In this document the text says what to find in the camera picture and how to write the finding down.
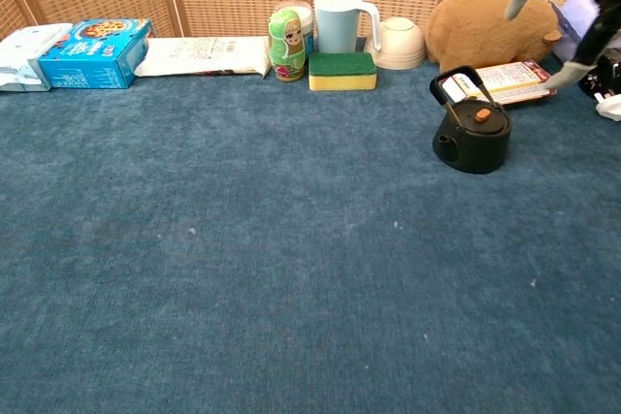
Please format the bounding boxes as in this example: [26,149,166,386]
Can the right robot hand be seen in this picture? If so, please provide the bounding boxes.
[504,0,621,90]

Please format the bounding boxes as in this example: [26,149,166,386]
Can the black lid orange knob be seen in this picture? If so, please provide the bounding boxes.
[455,99,512,136]

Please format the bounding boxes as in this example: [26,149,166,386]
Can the dark teal tablecloth-covered table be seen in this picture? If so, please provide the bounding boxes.
[0,53,621,414]

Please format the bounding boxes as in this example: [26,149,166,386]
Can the purple tissue pack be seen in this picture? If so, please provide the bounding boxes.
[550,0,621,65]

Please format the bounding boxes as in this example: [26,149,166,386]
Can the red white snack box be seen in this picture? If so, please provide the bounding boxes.
[441,60,558,106]

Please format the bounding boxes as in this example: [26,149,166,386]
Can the brown plush capybara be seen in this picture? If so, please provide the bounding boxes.
[424,0,564,75]

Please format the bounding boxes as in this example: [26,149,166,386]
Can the cream bowl upside down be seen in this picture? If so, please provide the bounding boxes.
[364,16,428,71]

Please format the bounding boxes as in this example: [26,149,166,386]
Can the green yellow sponge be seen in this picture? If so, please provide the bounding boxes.
[308,51,378,92]

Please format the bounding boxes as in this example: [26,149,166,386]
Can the green matryoshka doll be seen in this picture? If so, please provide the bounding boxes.
[267,9,307,83]

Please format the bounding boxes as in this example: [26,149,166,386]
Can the white plastic bag package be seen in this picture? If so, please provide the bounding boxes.
[134,36,272,80]

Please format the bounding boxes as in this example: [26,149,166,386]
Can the blue cookie box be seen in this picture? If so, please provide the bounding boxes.
[38,18,155,90]

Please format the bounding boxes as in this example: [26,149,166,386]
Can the white wet wipes pack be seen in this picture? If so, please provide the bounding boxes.
[0,22,75,93]

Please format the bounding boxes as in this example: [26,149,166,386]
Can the black teapot with handle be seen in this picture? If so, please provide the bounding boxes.
[429,65,513,175]

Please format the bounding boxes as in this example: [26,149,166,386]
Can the light blue pitcher white handle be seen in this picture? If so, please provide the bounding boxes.
[312,0,382,54]

